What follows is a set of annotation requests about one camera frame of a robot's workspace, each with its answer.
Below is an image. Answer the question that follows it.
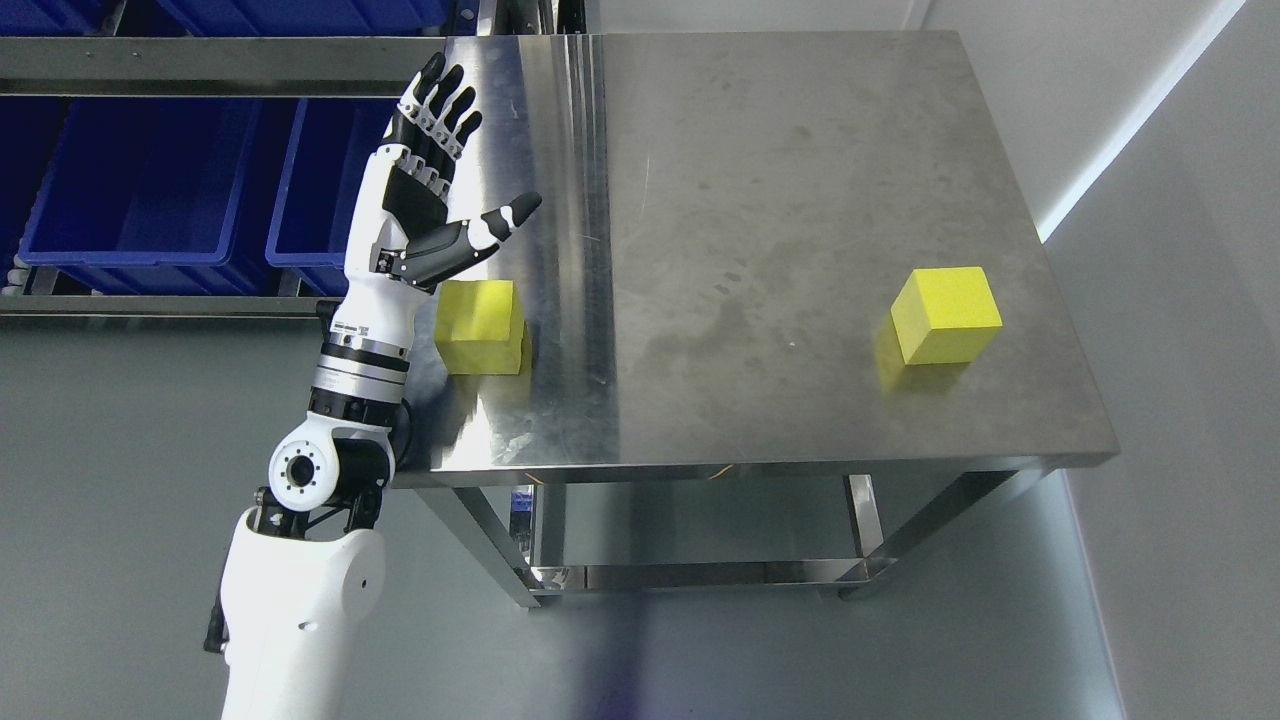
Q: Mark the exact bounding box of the blue plastic bin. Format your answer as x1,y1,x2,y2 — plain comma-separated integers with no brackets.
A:
265,97,396,297
18,97,296,296

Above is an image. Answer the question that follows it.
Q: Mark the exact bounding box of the metal shelf rail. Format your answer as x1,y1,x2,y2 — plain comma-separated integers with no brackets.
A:
1,37,448,97

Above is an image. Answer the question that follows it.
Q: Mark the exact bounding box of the yellow foam block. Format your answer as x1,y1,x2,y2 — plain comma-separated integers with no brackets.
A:
890,266,1004,366
434,279,526,375

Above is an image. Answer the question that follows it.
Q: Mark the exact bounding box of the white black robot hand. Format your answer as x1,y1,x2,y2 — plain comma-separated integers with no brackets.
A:
343,53,543,313

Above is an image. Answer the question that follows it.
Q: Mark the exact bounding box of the stainless steel table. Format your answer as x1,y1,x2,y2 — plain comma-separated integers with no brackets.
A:
397,32,1117,607

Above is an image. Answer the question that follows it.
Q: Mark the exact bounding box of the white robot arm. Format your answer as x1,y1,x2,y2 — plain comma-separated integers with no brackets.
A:
204,53,541,719

